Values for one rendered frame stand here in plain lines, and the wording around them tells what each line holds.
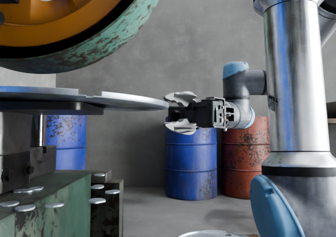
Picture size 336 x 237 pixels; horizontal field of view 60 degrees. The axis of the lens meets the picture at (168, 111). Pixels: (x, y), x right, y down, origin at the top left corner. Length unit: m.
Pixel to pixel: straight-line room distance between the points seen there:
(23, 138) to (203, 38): 3.55
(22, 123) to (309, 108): 0.45
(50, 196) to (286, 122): 0.37
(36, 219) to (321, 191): 0.39
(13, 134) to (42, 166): 0.18
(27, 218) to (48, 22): 0.60
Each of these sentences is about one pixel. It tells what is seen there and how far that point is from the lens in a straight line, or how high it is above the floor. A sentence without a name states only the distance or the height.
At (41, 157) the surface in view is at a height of 0.68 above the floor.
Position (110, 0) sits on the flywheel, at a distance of 0.88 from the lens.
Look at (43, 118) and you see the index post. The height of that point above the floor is 0.77.
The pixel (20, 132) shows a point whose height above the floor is 0.74.
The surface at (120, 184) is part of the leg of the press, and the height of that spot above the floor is 0.61.
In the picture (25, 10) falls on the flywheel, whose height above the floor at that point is 1.09.
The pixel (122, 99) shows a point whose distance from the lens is 0.35.
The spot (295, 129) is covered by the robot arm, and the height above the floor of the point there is 0.74.
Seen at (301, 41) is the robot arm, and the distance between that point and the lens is 0.50.
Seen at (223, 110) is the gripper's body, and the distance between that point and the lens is 0.71.
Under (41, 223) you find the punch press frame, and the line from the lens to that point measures 0.47.
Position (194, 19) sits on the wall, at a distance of 4.03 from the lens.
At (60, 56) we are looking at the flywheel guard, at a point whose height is 0.94.
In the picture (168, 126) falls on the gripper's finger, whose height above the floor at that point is 0.75.
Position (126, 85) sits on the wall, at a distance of 3.85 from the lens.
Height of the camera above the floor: 0.74
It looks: 4 degrees up
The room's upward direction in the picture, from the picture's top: straight up
